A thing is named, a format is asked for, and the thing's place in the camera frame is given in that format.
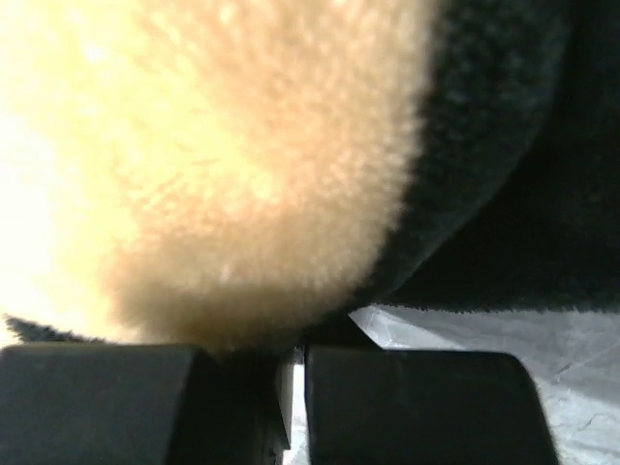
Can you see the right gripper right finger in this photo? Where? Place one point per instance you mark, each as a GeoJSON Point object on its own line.
{"type": "Point", "coordinates": [423, 407]}

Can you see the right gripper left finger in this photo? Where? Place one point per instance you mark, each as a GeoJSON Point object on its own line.
{"type": "Point", "coordinates": [100, 404]}

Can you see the black pillowcase with tan flowers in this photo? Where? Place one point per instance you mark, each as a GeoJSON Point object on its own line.
{"type": "Point", "coordinates": [234, 173]}

